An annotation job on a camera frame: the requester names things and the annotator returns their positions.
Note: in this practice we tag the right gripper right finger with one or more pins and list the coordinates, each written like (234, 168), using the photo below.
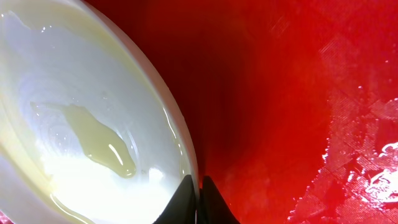
(212, 208)

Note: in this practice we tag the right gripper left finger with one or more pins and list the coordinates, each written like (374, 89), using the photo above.
(181, 208)

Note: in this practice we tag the cream white plate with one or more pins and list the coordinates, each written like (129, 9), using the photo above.
(90, 132)

